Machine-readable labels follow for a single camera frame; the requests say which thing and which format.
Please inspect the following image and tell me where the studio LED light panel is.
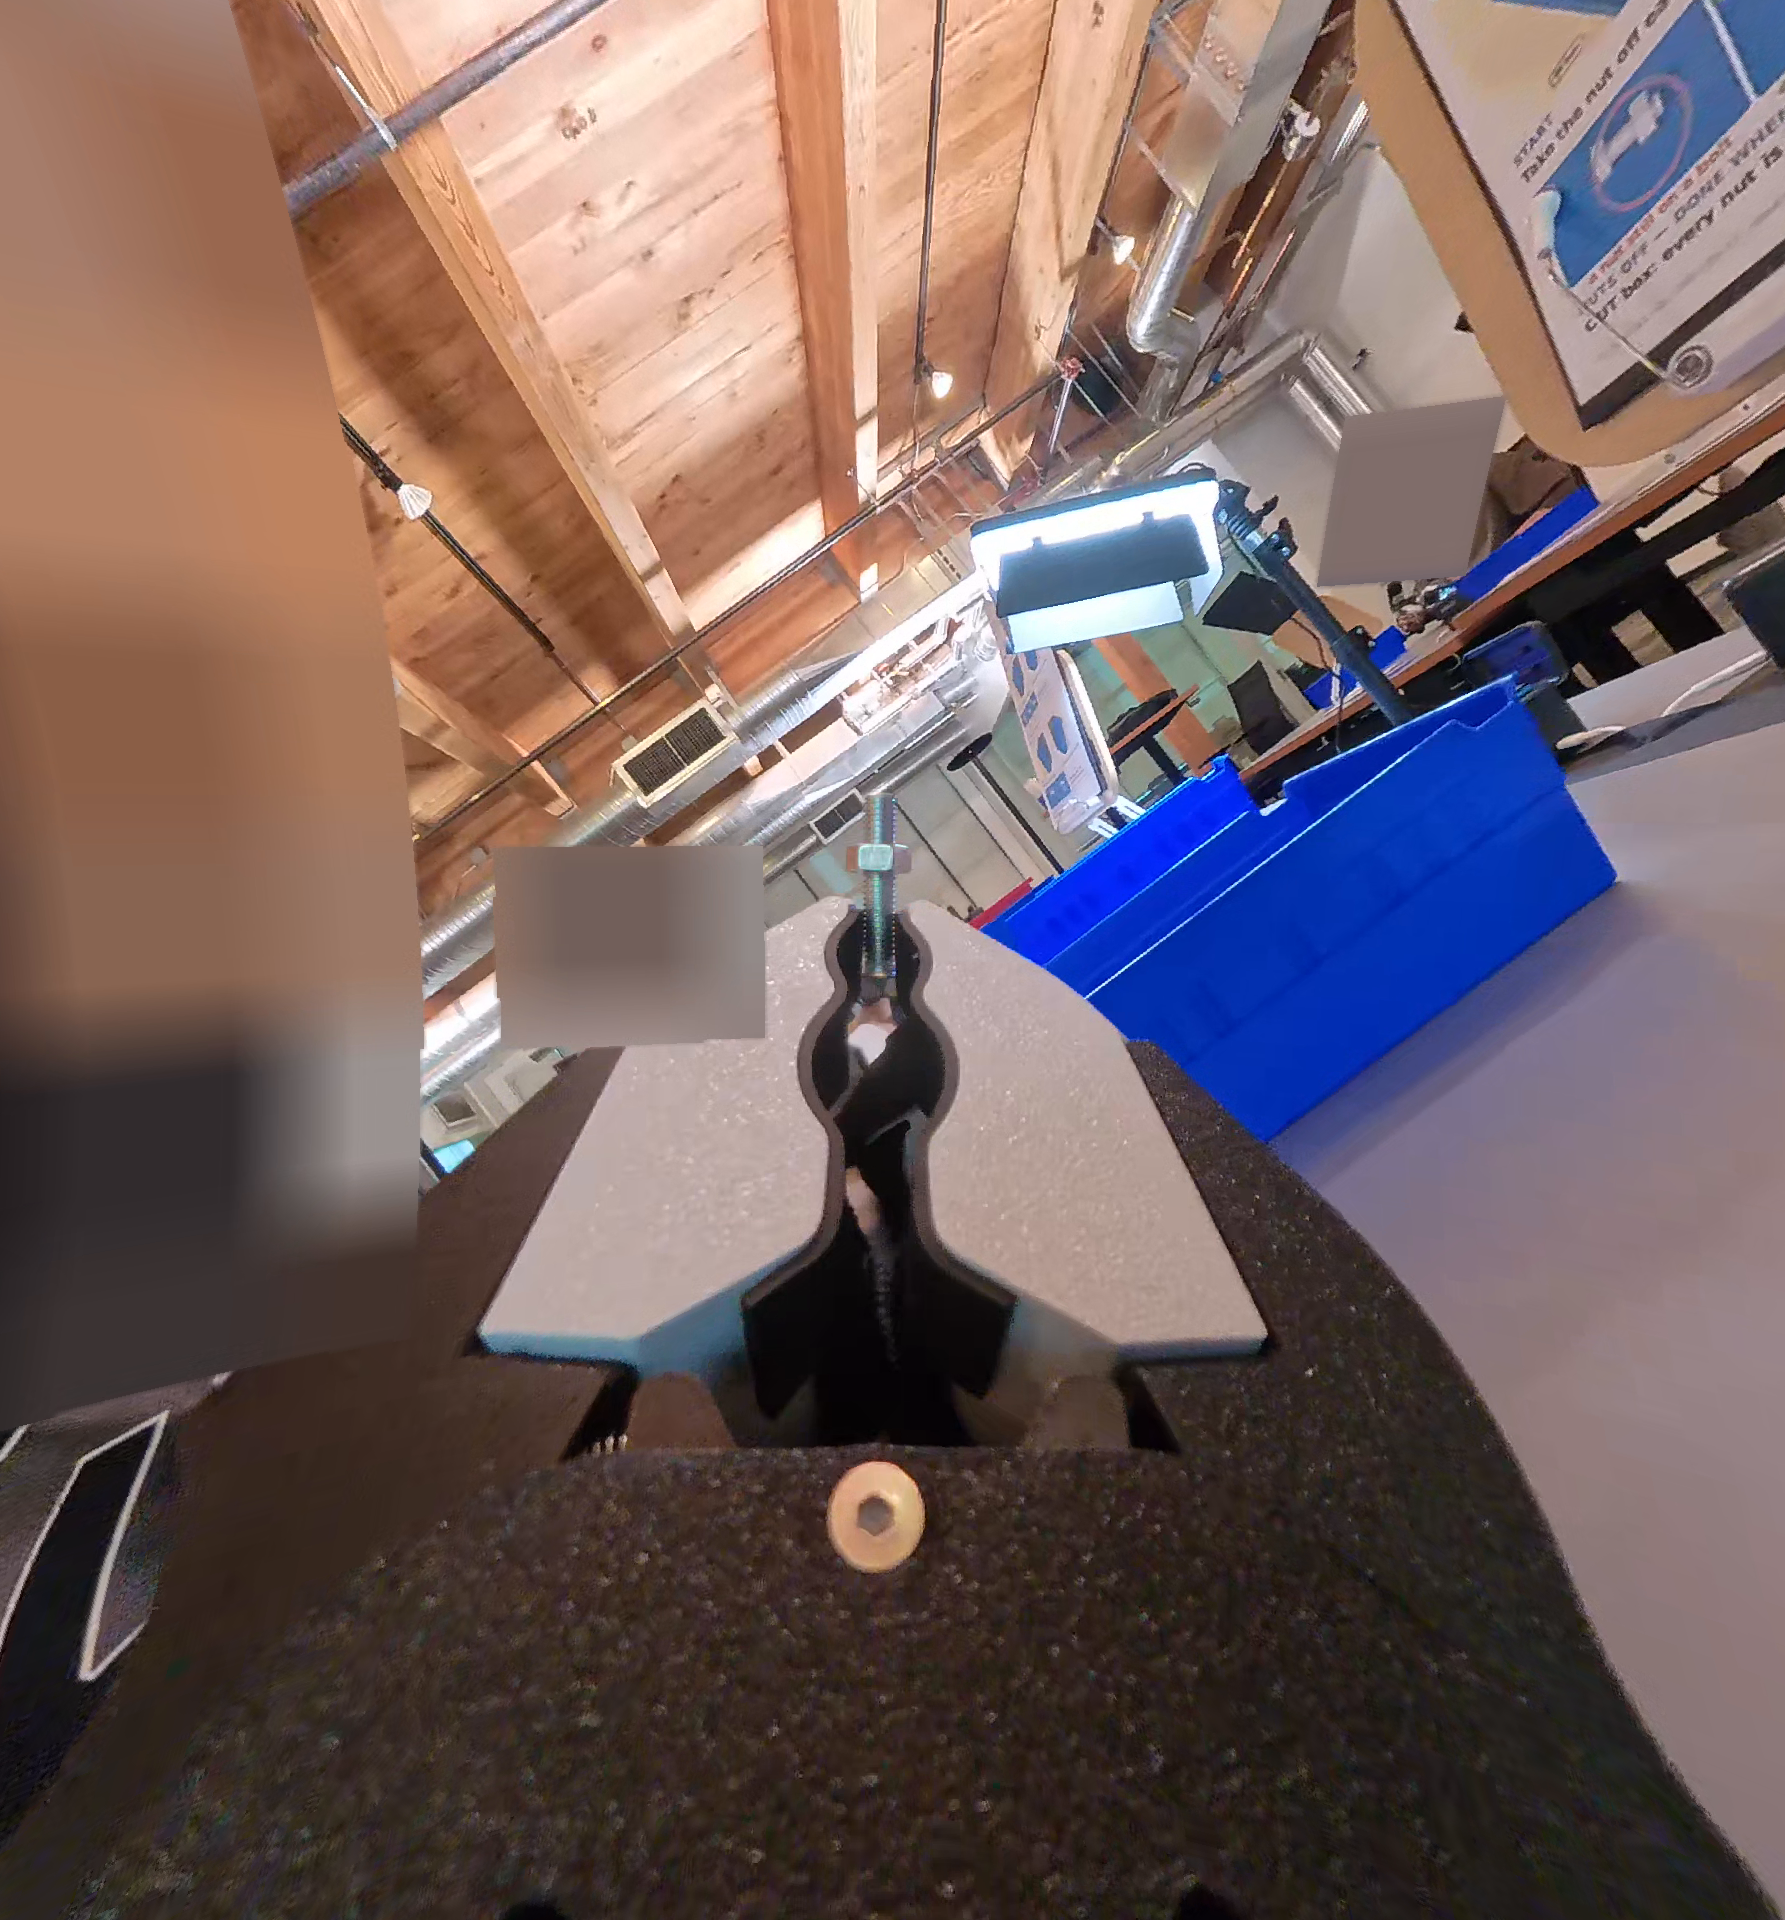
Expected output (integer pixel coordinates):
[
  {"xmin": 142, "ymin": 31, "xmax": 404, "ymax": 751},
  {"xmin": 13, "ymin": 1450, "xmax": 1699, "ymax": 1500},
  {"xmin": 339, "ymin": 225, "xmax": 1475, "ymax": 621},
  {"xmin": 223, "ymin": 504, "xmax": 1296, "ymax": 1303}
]
[{"xmin": 970, "ymin": 469, "xmax": 1224, "ymax": 654}]

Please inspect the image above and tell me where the small black charging dock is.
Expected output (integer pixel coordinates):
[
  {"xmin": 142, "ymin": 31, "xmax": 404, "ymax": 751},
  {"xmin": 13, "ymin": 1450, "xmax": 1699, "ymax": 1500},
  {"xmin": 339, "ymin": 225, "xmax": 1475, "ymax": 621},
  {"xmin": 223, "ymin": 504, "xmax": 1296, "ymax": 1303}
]
[{"xmin": 1477, "ymin": 622, "xmax": 1569, "ymax": 744}]

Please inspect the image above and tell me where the black light stand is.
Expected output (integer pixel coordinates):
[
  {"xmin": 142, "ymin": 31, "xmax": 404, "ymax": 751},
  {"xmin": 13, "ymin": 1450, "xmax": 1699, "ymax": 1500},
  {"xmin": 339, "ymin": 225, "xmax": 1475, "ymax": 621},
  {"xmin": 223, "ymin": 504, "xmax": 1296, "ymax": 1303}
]
[{"xmin": 1214, "ymin": 478, "xmax": 1420, "ymax": 729}]

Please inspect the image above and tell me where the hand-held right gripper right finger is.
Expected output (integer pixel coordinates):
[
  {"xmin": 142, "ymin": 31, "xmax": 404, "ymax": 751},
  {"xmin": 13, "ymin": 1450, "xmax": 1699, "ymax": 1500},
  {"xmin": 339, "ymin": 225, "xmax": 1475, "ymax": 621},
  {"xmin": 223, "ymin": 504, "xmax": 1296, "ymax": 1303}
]
[{"xmin": 908, "ymin": 896, "xmax": 1268, "ymax": 1446}]

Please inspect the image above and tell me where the blue plastic bin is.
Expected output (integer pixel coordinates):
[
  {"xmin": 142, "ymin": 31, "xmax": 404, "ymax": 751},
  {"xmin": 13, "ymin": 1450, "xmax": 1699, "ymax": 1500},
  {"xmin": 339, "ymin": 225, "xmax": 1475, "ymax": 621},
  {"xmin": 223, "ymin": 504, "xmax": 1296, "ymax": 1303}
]
[
  {"xmin": 1004, "ymin": 756, "xmax": 1260, "ymax": 962},
  {"xmin": 1080, "ymin": 675, "xmax": 1617, "ymax": 1143},
  {"xmin": 1447, "ymin": 478, "xmax": 1607, "ymax": 594}
]

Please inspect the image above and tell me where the thin long steel bolt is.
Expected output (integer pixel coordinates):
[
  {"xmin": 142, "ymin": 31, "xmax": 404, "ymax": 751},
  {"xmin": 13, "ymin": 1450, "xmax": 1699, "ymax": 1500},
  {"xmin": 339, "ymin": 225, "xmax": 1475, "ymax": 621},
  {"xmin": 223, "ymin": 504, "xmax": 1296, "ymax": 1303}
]
[{"xmin": 853, "ymin": 796, "xmax": 912, "ymax": 1004}]

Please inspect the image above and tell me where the white cable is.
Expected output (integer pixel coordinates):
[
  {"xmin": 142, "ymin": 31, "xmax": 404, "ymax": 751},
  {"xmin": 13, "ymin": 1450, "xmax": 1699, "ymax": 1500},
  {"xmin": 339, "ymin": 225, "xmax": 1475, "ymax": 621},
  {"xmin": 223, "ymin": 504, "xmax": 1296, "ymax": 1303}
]
[{"xmin": 1558, "ymin": 646, "xmax": 1771, "ymax": 752}]

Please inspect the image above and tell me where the instruction poster on stand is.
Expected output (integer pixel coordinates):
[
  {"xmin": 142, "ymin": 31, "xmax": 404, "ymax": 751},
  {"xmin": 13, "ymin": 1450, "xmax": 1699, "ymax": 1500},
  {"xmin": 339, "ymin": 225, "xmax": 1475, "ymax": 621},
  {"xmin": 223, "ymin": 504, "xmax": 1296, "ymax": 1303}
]
[{"xmin": 999, "ymin": 646, "xmax": 1118, "ymax": 834}]

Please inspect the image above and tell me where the wooden office table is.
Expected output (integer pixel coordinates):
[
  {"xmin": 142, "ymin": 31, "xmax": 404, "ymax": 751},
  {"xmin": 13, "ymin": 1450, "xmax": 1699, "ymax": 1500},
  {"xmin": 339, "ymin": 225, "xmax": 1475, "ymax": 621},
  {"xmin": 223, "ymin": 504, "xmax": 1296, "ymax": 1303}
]
[{"xmin": 1239, "ymin": 367, "xmax": 1785, "ymax": 781}]

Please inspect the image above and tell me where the black floor lamp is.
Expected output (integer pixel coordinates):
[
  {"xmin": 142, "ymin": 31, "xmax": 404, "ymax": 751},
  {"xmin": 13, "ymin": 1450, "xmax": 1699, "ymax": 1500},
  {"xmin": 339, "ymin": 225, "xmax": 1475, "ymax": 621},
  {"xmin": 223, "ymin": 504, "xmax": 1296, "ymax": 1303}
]
[{"xmin": 948, "ymin": 736, "xmax": 1051, "ymax": 903}]

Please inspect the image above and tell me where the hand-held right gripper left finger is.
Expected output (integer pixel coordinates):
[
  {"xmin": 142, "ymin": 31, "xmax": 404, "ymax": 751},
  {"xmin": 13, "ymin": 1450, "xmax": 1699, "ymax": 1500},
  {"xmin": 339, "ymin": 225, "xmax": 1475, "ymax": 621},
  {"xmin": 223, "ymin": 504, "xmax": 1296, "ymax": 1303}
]
[{"xmin": 479, "ymin": 896, "xmax": 852, "ymax": 1418}]

